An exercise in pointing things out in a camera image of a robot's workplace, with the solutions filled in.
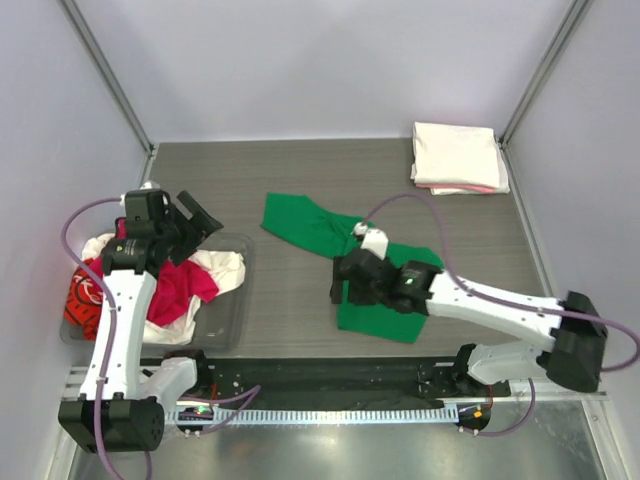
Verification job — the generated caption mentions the folded pink t shirt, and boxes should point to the folded pink t shirt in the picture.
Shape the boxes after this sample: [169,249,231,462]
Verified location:
[417,184,510,196]

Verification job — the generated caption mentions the left aluminium frame post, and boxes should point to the left aluminium frame post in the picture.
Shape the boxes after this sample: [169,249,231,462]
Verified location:
[58,0,154,157]

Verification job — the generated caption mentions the red printed t shirt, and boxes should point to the red printed t shirt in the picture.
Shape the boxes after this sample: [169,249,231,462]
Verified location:
[63,267,104,341]

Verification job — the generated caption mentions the magenta red t shirt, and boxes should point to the magenta red t shirt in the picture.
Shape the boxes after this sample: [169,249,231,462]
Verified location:
[63,218,220,340]

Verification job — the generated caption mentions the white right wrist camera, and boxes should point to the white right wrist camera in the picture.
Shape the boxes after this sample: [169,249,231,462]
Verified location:
[352,222,389,260]

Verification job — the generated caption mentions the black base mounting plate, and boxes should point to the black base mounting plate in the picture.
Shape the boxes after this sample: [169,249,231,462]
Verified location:
[187,357,511,411]

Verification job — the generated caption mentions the right aluminium frame post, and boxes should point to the right aluminium frame post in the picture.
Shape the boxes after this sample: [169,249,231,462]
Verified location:
[495,0,595,151]

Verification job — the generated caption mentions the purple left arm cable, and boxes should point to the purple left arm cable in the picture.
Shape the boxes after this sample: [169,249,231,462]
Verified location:
[62,197,261,480]

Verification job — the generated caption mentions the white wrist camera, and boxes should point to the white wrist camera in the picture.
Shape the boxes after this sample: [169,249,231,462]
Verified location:
[139,181,161,193]
[352,222,389,260]

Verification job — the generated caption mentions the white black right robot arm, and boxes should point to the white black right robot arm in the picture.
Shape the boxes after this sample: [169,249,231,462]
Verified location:
[330,248,608,396]

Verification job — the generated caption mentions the slotted grey cable duct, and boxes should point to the slotted grey cable duct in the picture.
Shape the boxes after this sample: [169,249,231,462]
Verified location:
[166,404,459,428]

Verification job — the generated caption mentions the green t shirt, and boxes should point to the green t shirt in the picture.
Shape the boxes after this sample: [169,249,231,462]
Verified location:
[262,192,443,343]

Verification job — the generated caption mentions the aluminium frame post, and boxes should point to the aluminium frame post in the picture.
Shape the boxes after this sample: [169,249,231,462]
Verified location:
[58,0,154,157]
[495,0,595,151]

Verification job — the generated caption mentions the folded white t shirt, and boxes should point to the folded white t shirt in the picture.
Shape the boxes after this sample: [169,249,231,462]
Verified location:
[410,122,509,188]

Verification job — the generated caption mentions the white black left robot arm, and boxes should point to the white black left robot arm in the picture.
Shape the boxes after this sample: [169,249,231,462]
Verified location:
[58,188,223,456]

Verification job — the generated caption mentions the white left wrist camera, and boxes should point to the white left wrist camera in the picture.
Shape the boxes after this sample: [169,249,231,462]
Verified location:
[139,181,161,193]

